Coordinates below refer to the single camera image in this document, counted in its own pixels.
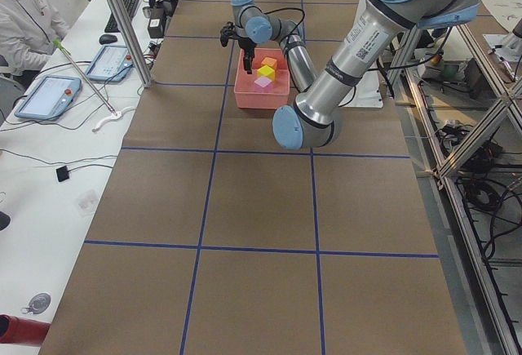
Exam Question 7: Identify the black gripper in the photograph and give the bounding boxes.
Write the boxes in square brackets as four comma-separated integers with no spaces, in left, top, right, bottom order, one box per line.
[219,21,257,74]

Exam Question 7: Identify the orange foam block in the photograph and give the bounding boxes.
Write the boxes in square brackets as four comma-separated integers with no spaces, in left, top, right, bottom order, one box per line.
[261,56,278,70]

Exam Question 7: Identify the yellow foam block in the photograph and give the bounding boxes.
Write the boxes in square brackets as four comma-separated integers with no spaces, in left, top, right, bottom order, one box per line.
[257,65,276,82]

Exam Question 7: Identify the light pink foam block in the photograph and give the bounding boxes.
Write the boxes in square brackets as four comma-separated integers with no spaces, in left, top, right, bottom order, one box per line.
[254,76,273,93]

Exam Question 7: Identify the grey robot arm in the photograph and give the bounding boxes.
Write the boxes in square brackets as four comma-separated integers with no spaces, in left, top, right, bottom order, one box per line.
[220,0,480,149]

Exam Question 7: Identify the pink plastic bin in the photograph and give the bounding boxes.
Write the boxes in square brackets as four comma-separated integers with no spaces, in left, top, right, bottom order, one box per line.
[233,48,290,109]

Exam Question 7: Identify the black box on desk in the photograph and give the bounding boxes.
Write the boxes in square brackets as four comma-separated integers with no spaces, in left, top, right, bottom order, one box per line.
[148,7,166,39]

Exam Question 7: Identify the black keyboard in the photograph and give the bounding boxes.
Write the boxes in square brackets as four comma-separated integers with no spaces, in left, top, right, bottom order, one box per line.
[104,0,141,33]

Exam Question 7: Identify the far blue teach pendant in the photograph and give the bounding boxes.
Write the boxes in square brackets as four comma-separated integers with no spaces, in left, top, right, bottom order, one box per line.
[86,44,134,82]

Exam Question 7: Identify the blue teach pendant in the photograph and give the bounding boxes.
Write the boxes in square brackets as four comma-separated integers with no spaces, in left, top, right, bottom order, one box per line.
[86,44,134,82]
[15,75,82,121]

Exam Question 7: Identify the white curved hook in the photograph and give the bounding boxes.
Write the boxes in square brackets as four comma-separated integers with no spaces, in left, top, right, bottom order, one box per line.
[92,107,136,133]

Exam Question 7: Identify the black computer mouse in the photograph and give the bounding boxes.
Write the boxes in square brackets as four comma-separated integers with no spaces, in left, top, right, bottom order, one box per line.
[99,33,118,45]

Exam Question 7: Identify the green tipped metal rod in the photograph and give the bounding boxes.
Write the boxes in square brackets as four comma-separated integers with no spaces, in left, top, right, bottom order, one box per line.
[52,39,117,115]

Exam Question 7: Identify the near blue teach pendant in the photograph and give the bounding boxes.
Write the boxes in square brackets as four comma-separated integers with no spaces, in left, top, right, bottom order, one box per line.
[15,75,82,121]

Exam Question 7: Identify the person in white shirt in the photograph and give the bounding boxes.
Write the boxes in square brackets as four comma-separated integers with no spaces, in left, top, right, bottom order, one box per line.
[1,0,69,88]

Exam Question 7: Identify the small black square device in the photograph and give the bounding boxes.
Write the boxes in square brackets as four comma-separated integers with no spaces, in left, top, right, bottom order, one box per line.
[55,165,71,183]

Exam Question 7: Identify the round metal disc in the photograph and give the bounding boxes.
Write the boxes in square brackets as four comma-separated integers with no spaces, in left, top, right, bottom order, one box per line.
[20,292,51,315]

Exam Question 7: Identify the red cylinder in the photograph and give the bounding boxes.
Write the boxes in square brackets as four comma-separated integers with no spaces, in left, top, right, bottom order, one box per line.
[1,314,51,347]

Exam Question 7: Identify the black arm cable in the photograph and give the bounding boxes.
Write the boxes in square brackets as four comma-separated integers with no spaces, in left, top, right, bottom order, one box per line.
[260,7,307,58]

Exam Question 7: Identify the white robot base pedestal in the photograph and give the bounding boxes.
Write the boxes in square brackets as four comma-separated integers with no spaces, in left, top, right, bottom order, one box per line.
[339,66,383,109]

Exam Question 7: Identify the aluminium frame post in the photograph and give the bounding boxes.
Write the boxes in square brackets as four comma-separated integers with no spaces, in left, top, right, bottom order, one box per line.
[107,0,152,88]

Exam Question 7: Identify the aluminium truss frame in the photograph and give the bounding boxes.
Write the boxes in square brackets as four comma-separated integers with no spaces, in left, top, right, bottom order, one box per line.
[402,16,521,354]

